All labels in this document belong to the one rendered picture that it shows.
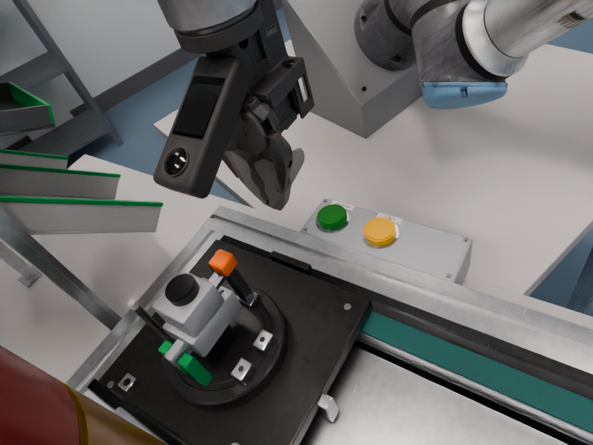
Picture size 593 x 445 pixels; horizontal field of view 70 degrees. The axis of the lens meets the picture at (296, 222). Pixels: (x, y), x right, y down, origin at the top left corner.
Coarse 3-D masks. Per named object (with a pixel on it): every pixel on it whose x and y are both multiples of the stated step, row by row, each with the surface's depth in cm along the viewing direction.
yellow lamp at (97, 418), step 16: (64, 384) 9; (80, 400) 9; (80, 416) 9; (96, 416) 9; (112, 416) 10; (80, 432) 8; (96, 432) 9; (112, 432) 9; (128, 432) 10; (144, 432) 12
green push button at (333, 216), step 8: (328, 208) 58; (336, 208) 57; (344, 208) 57; (320, 216) 57; (328, 216) 57; (336, 216) 56; (344, 216) 56; (320, 224) 57; (328, 224) 56; (336, 224) 56
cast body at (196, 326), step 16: (176, 288) 39; (192, 288) 38; (208, 288) 39; (224, 288) 42; (160, 304) 39; (176, 304) 38; (192, 304) 38; (208, 304) 39; (224, 304) 41; (240, 304) 44; (176, 320) 38; (192, 320) 38; (208, 320) 40; (224, 320) 42; (176, 336) 40; (192, 336) 39; (208, 336) 41; (176, 352) 40
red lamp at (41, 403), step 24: (0, 360) 7; (24, 360) 8; (0, 384) 7; (24, 384) 7; (48, 384) 8; (0, 408) 7; (24, 408) 7; (48, 408) 8; (72, 408) 8; (0, 432) 6; (24, 432) 7; (48, 432) 7; (72, 432) 8
